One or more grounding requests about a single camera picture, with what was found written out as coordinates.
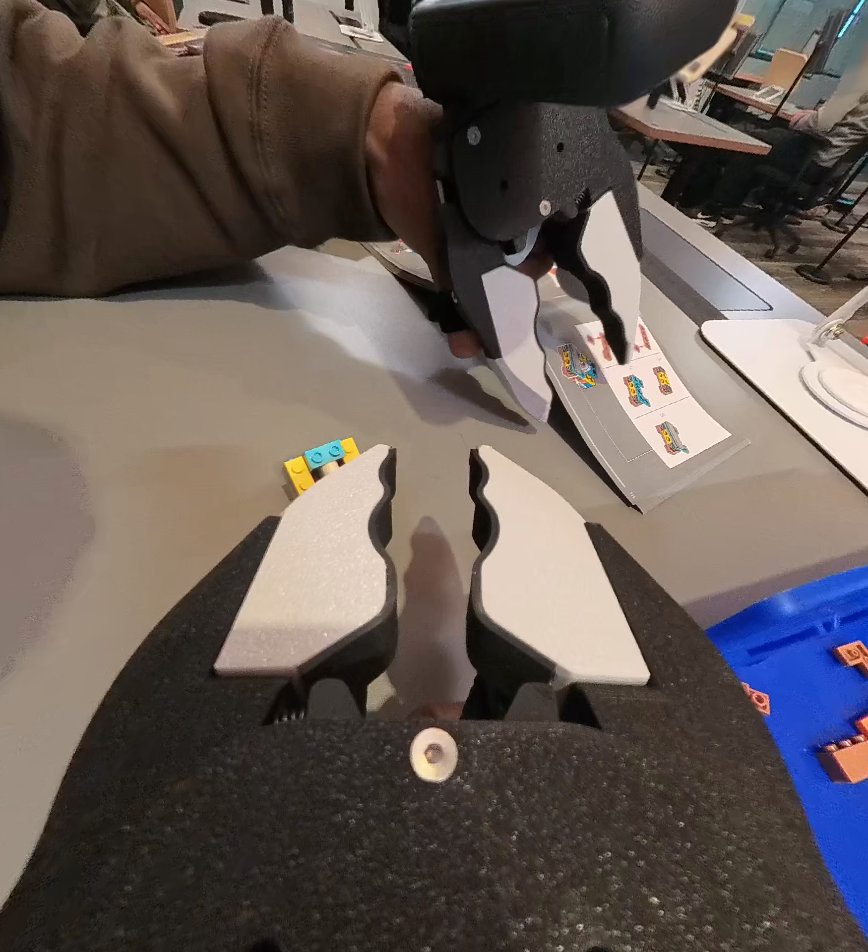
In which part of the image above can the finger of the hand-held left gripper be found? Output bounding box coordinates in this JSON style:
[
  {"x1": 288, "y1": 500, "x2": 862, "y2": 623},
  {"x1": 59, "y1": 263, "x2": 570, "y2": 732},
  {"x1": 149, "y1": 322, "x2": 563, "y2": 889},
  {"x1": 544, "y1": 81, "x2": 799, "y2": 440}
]
[
  {"x1": 481, "y1": 264, "x2": 556, "y2": 423},
  {"x1": 557, "y1": 189, "x2": 643, "y2": 367}
]

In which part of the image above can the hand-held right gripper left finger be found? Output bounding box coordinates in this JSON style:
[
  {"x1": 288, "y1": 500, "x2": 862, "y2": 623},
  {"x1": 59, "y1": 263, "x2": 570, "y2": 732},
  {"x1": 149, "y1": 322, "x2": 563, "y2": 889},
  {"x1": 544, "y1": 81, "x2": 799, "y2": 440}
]
[{"x1": 213, "y1": 444, "x2": 400, "y2": 696}]

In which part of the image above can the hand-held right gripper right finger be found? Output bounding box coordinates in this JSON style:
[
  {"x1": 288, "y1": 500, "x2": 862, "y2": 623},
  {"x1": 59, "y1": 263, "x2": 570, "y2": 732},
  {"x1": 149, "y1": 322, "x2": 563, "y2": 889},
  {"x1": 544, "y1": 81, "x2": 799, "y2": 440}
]
[{"x1": 467, "y1": 445, "x2": 652, "y2": 700}]

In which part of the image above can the colourful toy brick model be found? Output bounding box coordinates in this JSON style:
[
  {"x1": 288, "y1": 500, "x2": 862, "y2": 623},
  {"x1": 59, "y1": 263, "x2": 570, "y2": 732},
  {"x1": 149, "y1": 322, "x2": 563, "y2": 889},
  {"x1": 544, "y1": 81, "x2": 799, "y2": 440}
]
[{"x1": 283, "y1": 437, "x2": 362, "y2": 501}]

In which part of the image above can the toy brick instruction booklet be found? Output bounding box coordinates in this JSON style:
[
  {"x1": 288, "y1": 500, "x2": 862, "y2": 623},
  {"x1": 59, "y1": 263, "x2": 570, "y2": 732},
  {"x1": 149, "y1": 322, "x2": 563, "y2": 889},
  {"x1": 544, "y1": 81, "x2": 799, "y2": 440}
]
[{"x1": 538, "y1": 268, "x2": 751, "y2": 514}]

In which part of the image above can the person's left forearm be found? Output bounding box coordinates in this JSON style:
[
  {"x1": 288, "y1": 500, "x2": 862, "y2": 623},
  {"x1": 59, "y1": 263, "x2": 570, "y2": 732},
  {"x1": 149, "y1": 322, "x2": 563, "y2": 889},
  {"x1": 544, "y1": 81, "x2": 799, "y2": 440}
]
[{"x1": 0, "y1": 0, "x2": 407, "y2": 298}]

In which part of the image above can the grey desk hatch panel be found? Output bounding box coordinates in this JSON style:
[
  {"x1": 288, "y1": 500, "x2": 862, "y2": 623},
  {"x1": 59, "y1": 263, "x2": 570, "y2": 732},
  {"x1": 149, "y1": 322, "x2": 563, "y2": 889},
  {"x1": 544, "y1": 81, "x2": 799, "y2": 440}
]
[{"x1": 638, "y1": 204, "x2": 777, "y2": 313}]

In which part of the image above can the person's left hand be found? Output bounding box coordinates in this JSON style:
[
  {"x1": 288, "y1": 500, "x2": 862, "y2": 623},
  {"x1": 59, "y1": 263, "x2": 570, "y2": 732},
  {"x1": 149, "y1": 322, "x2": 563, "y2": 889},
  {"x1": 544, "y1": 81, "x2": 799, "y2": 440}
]
[{"x1": 366, "y1": 80, "x2": 485, "y2": 360}]

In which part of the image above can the brown table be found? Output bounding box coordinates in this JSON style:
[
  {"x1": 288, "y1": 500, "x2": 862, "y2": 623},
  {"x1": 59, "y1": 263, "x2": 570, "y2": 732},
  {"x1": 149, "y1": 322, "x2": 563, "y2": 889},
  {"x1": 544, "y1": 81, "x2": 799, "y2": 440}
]
[{"x1": 613, "y1": 97, "x2": 773, "y2": 157}]

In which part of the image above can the black office chair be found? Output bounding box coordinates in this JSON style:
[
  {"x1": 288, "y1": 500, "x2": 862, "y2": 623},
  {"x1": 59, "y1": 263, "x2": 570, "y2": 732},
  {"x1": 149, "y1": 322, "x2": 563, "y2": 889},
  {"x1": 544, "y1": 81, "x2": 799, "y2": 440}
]
[{"x1": 717, "y1": 104, "x2": 868, "y2": 254}]

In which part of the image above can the blue plastic bin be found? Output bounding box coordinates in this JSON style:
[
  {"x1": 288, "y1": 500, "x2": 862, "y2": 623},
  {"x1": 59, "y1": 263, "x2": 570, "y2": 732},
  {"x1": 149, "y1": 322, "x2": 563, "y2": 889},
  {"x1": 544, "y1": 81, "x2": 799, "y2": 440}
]
[{"x1": 705, "y1": 550, "x2": 868, "y2": 952}]

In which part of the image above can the orange sloped toy brick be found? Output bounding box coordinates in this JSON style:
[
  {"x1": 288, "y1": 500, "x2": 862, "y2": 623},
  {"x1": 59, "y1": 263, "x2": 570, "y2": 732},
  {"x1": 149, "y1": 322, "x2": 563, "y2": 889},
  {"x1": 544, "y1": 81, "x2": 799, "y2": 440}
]
[{"x1": 819, "y1": 735, "x2": 868, "y2": 784}]

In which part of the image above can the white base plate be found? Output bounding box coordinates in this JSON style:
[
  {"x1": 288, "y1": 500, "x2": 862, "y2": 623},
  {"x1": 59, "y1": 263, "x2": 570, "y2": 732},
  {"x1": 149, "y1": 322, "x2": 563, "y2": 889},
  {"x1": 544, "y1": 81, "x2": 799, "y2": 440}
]
[{"x1": 700, "y1": 318, "x2": 868, "y2": 522}]

